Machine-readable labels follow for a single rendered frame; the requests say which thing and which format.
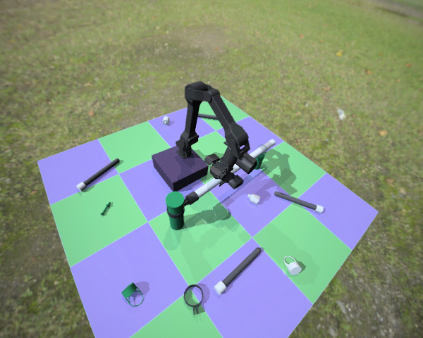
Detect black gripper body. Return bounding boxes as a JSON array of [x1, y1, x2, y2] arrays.
[[204, 154, 244, 189]]

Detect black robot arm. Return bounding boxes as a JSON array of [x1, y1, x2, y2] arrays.
[[175, 81, 257, 180]]

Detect black rod with white tip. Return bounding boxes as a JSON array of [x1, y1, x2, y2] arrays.
[[274, 192, 323, 213], [214, 247, 262, 295], [198, 113, 218, 119], [76, 158, 120, 191]]

